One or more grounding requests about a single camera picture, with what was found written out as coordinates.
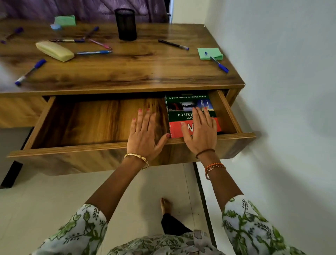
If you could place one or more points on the light blue pen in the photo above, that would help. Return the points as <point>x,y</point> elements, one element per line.
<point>94,52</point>

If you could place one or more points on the green and red book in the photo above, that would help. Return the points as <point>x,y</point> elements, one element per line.
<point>181,105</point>

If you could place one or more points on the blue capped pen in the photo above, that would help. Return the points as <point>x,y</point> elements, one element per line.
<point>39,65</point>
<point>91,32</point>
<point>223,67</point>
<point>18,31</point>

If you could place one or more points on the black trouser leg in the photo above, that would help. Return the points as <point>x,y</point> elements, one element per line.
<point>173,226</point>

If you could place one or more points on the person's right hand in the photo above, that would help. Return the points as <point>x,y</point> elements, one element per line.
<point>202,136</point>

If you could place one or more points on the purple patterned curtain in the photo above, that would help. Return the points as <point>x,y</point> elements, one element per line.
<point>78,9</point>

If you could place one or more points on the right floral white green sleeve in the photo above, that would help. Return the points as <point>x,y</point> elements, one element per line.
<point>257,231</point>

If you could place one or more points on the pink pen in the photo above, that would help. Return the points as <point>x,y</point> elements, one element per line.
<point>100,44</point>

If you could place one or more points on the small round blue tape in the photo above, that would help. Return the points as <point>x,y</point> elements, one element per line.
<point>55,26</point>

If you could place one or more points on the left floral white green sleeve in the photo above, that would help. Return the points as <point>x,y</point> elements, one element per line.
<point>73,233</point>

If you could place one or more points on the floral white green dress front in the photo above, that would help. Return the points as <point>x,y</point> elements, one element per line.
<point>162,245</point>

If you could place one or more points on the person's right forearm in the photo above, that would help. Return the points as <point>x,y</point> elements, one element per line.
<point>220,181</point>

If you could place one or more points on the wooden desk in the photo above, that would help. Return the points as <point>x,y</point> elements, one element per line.
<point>131,71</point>

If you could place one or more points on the green sticky notes pad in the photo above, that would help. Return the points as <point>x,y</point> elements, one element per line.
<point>203,53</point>
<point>65,21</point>

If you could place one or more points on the gold bangle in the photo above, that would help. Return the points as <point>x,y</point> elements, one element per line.
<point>139,157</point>

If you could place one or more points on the floral white green sleeve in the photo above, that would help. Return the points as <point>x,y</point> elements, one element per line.
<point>257,231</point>
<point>73,233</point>

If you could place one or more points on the black mesh pen holder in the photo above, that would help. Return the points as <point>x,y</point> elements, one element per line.
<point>126,25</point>

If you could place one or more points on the wooden desk drawer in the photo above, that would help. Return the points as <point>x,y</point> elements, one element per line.
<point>92,120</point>

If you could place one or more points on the black pen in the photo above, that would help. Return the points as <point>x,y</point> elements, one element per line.
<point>173,45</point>

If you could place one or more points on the yellow pencil case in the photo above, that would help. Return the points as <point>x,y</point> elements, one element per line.
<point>55,51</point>

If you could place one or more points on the black floor strip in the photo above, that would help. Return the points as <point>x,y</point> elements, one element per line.
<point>11,174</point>

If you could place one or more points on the person's left forearm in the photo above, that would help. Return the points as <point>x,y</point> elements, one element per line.
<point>118,186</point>

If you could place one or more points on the dark blue patterned pen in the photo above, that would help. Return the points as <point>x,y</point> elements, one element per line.
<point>67,40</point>

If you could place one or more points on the person's left hand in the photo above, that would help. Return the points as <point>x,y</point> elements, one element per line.
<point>143,139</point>

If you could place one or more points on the person's bare foot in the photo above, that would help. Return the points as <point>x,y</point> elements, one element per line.
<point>166,206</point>

